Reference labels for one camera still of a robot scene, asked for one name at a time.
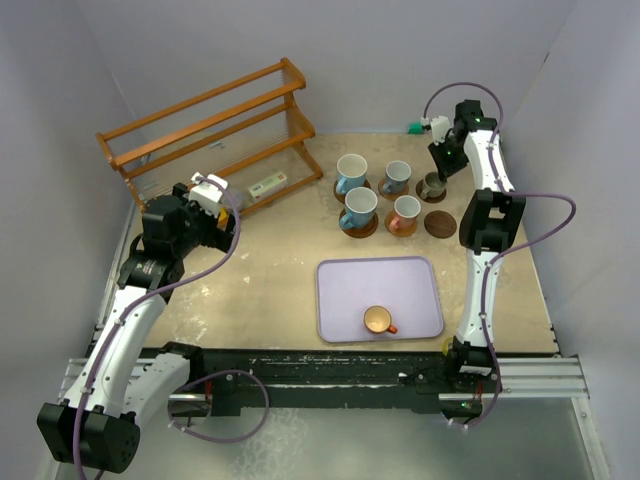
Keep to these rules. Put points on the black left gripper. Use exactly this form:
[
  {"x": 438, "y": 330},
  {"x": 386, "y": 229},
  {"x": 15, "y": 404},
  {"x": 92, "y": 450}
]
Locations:
[{"x": 215, "y": 238}]

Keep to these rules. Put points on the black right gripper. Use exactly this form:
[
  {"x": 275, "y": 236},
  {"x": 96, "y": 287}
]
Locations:
[{"x": 445, "y": 168}]

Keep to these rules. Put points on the olive green mug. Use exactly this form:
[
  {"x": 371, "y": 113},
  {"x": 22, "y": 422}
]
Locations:
[{"x": 434, "y": 177}]

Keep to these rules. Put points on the dark walnut coaster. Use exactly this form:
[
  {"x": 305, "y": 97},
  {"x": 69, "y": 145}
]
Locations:
[
  {"x": 430, "y": 193},
  {"x": 440, "y": 224}
]

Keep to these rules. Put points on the white mug grey-blue handle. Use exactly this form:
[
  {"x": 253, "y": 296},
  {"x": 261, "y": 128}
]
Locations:
[{"x": 397, "y": 173}]

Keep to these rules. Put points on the white mug orange handle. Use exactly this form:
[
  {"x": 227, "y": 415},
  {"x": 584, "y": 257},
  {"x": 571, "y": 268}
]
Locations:
[{"x": 407, "y": 206}]

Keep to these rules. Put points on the light wooden coaster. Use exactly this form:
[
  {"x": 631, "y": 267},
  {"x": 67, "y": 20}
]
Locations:
[
  {"x": 390, "y": 195},
  {"x": 400, "y": 226}
]

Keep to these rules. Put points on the white mug blue handle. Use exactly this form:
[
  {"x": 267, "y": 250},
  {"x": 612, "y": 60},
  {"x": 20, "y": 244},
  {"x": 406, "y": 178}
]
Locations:
[{"x": 359, "y": 210}]

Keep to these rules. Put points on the large light blue mug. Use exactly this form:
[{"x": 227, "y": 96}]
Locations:
[{"x": 351, "y": 173}]

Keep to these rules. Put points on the ringed brown wooden coaster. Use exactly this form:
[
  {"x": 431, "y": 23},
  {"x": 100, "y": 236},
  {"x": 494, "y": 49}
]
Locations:
[{"x": 352, "y": 192}]

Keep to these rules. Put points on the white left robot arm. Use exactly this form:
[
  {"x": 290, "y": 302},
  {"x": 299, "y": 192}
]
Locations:
[{"x": 99, "y": 420}]

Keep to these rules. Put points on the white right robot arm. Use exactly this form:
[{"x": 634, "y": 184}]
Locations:
[{"x": 487, "y": 229}]

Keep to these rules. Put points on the yellow grey tape measure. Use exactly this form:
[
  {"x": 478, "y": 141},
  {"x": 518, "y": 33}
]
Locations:
[{"x": 222, "y": 219}]

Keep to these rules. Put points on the clear tub of paperclips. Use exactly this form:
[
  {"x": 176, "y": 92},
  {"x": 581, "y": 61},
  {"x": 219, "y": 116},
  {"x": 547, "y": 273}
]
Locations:
[{"x": 235, "y": 197}]

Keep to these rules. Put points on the orange wooden shelf rack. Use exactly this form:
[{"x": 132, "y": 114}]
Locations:
[{"x": 262, "y": 125}]

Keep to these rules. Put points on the lavender plastic tray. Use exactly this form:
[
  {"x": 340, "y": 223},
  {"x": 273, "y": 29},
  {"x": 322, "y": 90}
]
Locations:
[{"x": 405, "y": 286}]

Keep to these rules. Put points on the yellow tape roll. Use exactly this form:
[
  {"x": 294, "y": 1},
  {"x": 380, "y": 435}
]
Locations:
[{"x": 445, "y": 346}]

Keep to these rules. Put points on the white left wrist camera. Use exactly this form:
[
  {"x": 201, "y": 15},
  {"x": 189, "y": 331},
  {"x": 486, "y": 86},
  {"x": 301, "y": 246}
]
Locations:
[{"x": 207, "y": 195}]

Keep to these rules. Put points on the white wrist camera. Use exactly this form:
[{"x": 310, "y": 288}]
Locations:
[
  {"x": 207, "y": 195},
  {"x": 439, "y": 127}
]

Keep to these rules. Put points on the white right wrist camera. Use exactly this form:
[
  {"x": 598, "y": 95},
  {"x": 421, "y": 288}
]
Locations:
[{"x": 439, "y": 127}]

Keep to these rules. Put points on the green object at wall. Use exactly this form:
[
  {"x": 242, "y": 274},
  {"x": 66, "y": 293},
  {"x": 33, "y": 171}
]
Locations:
[{"x": 416, "y": 129}]

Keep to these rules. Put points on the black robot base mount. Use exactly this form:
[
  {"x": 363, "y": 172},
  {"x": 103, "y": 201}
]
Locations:
[{"x": 234, "y": 379}]

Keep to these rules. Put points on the aluminium frame rail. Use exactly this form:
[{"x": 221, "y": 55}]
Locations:
[{"x": 521, "y": 378}]

